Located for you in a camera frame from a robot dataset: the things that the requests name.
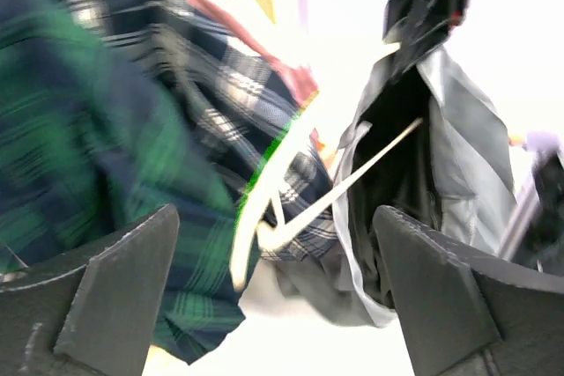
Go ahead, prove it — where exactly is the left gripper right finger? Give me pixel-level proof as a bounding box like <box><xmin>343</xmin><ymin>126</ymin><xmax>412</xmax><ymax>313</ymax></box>
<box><xmin>373</xmin><ymin>206</ymin><xmax>563</xmax><ymax>376</ymax></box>

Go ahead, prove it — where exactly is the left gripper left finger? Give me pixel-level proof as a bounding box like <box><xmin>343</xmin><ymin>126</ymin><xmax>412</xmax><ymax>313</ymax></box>
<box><xmin>1</xmin><ymin>204</ymin><xmax>179</xmax><ymax>376</ymax></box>

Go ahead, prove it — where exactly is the pink pleated skirt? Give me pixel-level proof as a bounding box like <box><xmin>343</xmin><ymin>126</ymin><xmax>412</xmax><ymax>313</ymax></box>
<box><xmin>188</xmin><ymin>0</ymin><xmax>319</xmax><ymax>105</ymax></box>

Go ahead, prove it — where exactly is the cream wooden hanger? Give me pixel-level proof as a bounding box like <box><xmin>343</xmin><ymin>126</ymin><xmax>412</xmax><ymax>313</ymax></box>
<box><xmin>228</xmin><ymin>41</ymin><xmax>425</xmax><ymax>292</ymax></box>

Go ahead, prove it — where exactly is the grey skirt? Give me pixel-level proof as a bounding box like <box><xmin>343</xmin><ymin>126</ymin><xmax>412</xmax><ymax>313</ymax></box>
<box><xmin>275</xmin><ymin>43</ymin><xmax>519</xmax><ymax>328</ymax></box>

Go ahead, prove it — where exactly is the navy white plaid garment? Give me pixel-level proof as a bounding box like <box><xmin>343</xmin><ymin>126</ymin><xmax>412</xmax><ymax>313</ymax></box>
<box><xmin>52</xmin><ymin>0</ymin><xmax>340</xmax><ymax>262</ymax></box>

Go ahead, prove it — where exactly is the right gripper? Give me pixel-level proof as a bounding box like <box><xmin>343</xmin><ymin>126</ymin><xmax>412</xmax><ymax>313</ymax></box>
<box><xmin>384</xmin><ymin>0</ymin><xmax>468</xmax><ymax>81</ymax></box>

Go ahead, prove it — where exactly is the green navy plaid garment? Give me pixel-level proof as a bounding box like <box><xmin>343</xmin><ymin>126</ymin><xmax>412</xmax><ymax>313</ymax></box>
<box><xmin>1</xmin><ymin>0</ymin><xmax>244</xmax><ymax>363</ymax></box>

